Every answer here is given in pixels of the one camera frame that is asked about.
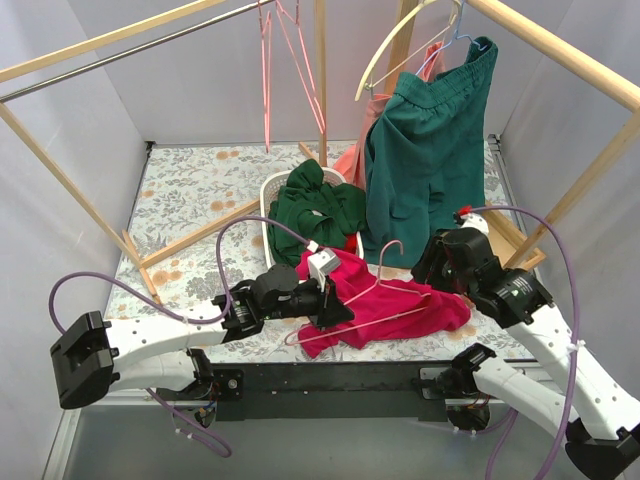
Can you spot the magenta t shirt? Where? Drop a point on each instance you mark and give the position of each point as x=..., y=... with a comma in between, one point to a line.
x=380, y=305

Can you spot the salmon garment on hanger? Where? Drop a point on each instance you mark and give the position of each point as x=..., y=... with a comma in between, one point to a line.
x=352, y=163

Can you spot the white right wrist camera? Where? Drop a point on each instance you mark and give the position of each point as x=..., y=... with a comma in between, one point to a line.
x=466, y=218

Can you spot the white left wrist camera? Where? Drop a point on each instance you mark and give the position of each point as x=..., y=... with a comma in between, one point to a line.
x=321, y=263

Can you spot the cream wooden hanger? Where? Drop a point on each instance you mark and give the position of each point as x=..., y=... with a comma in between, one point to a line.
x=398, y=39

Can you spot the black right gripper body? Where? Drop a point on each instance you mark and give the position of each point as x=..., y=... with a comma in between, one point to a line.
x=432, y=262

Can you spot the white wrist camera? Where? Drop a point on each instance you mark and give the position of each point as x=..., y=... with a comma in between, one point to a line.
x=321, y=263
x=466, y=218

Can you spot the metal hanging rail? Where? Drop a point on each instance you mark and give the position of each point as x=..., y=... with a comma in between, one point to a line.
x=101, y=62

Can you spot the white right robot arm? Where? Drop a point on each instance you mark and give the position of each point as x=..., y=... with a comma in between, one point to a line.
x=598, y=421

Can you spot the red garment in basket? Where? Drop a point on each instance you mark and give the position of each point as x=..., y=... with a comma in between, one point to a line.
x=352, y=244

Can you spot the white laundry basket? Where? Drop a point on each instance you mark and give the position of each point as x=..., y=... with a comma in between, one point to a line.
x=269, y=192

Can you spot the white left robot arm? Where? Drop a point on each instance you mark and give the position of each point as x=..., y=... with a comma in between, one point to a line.
x=94, y=357

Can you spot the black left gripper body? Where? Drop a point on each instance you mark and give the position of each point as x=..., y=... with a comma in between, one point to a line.
x=327, y=302

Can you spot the dark green garment in basket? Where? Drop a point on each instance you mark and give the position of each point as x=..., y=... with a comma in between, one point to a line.
x=316, y=210

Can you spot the teal shorts on hanger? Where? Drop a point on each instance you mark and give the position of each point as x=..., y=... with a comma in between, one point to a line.
x=424, y=157

